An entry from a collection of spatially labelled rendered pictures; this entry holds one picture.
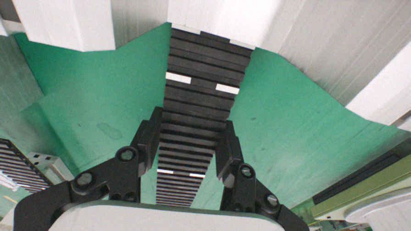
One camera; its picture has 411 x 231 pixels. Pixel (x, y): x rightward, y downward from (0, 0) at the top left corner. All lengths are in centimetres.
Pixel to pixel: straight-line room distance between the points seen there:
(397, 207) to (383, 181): 7
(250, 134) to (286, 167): 10
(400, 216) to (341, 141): 22
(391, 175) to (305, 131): 20
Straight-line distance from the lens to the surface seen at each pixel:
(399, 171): 36
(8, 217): 62
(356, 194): 39
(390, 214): 43
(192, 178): 17
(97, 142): 21
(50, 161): 28
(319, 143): 22
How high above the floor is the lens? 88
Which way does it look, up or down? 50 degrees down
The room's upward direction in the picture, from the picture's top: 180 degrees counter-clockwise
